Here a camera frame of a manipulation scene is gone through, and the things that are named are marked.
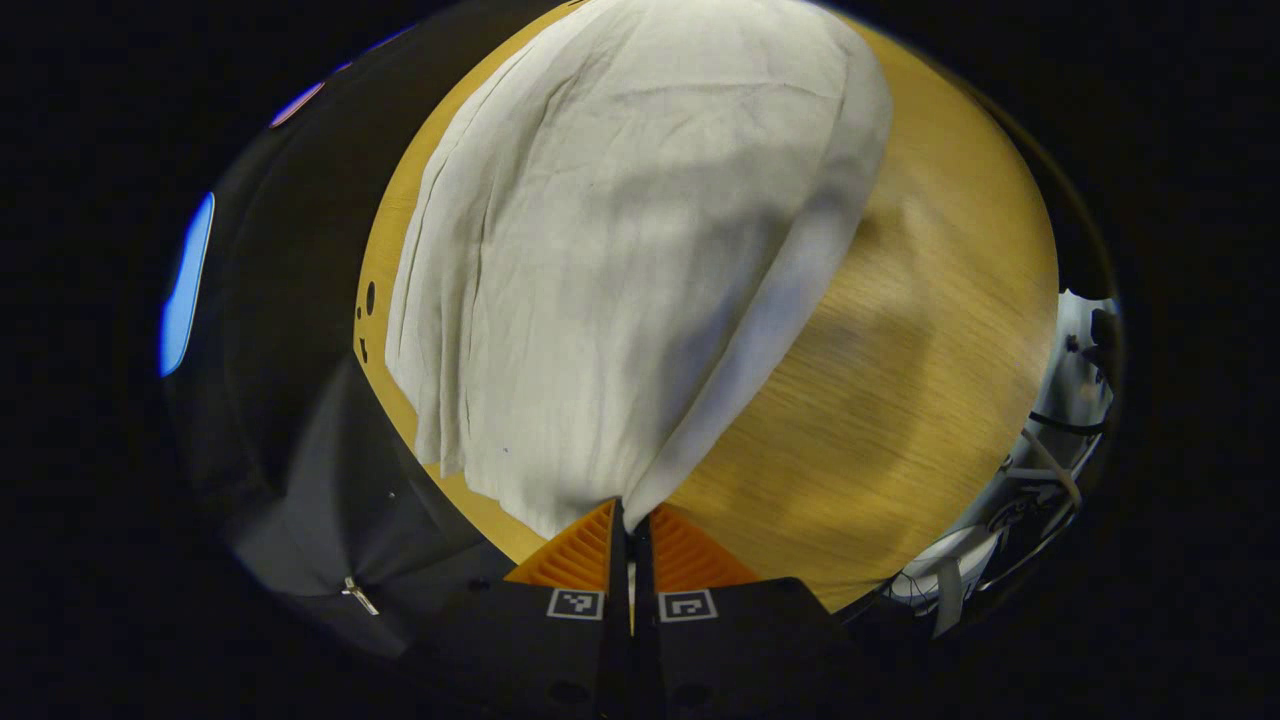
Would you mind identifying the white jeans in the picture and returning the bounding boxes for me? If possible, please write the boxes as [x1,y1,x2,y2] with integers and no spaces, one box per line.
[385,0,894,541]

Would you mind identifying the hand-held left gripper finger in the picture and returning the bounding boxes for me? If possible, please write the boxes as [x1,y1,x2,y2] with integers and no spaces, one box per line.
[400,497,634,720]
[633,503,881,720]

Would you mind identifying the white machine with cables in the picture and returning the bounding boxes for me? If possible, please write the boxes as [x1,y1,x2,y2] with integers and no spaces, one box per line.
[885,288,1126,641]

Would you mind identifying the black backdrop cloth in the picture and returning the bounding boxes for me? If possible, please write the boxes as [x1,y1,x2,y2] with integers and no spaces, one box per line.
[165,20,521,661]

